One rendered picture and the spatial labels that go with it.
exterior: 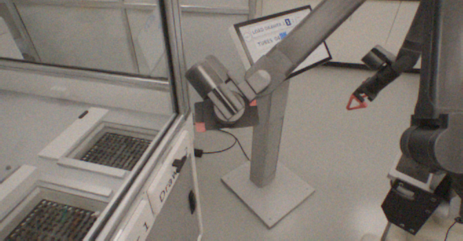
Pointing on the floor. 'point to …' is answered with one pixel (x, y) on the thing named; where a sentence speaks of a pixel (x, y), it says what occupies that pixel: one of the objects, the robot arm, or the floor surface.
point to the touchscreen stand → (269, 166)
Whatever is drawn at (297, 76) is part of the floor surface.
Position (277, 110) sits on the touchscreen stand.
